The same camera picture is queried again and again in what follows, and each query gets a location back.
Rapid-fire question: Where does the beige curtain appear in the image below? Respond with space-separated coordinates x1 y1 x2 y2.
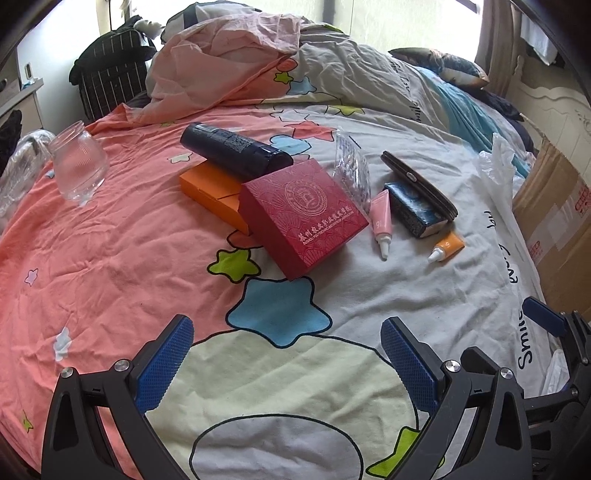
475 0 522 97

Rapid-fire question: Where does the white hanging garment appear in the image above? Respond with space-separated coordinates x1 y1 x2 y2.
520 14 558 66

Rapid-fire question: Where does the pink squeeze tube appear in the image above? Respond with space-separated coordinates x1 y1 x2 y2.
370 190 393 261

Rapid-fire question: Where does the black striped backpack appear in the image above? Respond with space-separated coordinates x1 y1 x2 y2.
69 15 161 121

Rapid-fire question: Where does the starry night tissue pack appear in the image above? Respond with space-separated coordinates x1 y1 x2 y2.
384 180 449 238

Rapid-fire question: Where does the clear glass jar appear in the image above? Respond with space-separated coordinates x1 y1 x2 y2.
48 121 109 206

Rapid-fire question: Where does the orange flat box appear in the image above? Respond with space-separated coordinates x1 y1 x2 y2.
179 160 250 235

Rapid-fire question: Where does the white plastic bag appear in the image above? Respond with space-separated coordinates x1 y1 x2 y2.
475 133 568 396

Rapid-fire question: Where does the white bedside desk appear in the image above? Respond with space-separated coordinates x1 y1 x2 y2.
1 55 44 135

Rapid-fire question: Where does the white carved headboard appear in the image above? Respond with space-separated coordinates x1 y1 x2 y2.
507 55 590 182

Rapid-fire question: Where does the brown cardboard box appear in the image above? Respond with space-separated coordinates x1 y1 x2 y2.
513 139 591 319

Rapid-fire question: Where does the clear plastic wrapped bundle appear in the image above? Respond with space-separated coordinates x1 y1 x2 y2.
0 129 55 231

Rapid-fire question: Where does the dark patterned pillow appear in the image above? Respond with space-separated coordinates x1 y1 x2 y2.
389 47 490 89

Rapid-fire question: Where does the clear bag of cotton swabs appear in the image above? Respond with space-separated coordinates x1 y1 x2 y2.
332 129 370 216

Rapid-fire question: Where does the pink crumpled quilt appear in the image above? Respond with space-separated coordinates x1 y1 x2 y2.
129 13 303 125

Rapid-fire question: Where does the black clothing pile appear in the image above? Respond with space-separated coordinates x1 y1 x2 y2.
0 109 22 175

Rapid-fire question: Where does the orange squeeze tube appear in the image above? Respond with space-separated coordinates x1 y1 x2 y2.
428 232 465 264

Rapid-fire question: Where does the red square gift box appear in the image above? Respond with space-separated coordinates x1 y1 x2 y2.
238 159 369 280

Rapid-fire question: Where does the dark blue cylindrical bottle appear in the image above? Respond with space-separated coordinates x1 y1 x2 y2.
180 123 294 180

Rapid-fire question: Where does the cartoon star bed sheet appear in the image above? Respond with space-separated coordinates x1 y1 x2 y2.
1 24 526 479

